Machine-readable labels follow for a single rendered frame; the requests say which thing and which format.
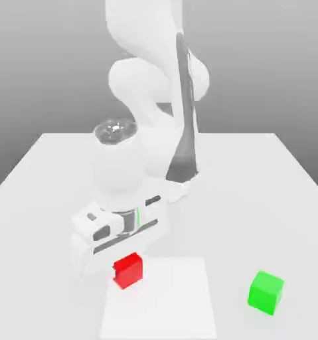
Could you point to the small red cube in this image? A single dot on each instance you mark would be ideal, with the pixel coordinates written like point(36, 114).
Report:
point(129, 271)

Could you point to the small green cube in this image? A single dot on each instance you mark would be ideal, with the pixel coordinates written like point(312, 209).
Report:
point(266, 293)

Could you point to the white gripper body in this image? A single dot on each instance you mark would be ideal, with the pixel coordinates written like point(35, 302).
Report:
point(156, 233)

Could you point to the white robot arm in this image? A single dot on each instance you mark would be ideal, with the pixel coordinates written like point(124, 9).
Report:
point(137, 87)

